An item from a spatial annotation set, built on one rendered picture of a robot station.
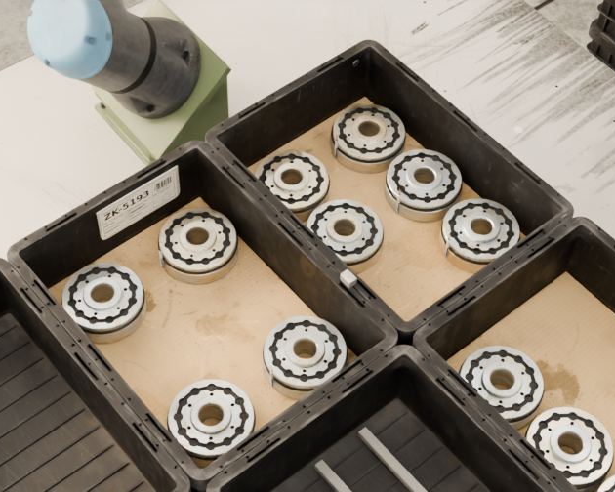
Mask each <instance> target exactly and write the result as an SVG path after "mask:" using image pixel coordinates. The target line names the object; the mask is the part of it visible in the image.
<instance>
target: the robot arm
mask: <svg viewBox="0 0 615 492"><path fill-rule="evenodd" d="M30 10H31V11H33V13H32V15H31V16H28V19H27V35H28V40H29V43H30V46H31V48H32V51H33V52H34V54H35V56H36V57H37V58H38V59H39V60H40V61H41V62H42V63H44V64H45V65H47V66H48V67H50V68H51V69H53V70H54V71H55V72H57V73H58V74H60V75H62V76H65V77H68V78H71V79H77V80H79V81H82V82H85V83H87V84H90V85H93V86H95V87H98V88H100V89H103V90H106V91H108V92H110V93H111V94H112V95H113V97H114V98H115V99H116V100H117V101H118V102H119V103H120V104H121V105H122V106H123V107H124V108H125V109H127V110H128V111H130V112H131V113H134V114H136V115H139V116H140V117H143V118H148V119H157V118H162V117H165V116H168V115H170V114H172V113H174V112H175V111H177V110H178V109H179V108H180V107H181V106H183V105H184V104H185V102H186V101H187V100H188V98H189V97H190V95H191V94H192V92H193V90H194V88H195V86H196V84H197V81H198V78H199V74H200V68H201V55H200V49H199V46H198V43H197V40H196V38H195V37H194V35H193V33H192V32H191V31H190V30H189V29H188V28H187V27H186V26H184V25H183V24H181V23H179V22H177V21H175V20H172V19H169V18H165V17H139V16H137V15H135V14H133V13H131V12H129V11H127V10H126V8H125V5H124V1H123V0H34V2H33V4H32V6H31V8H30Z"/></svg>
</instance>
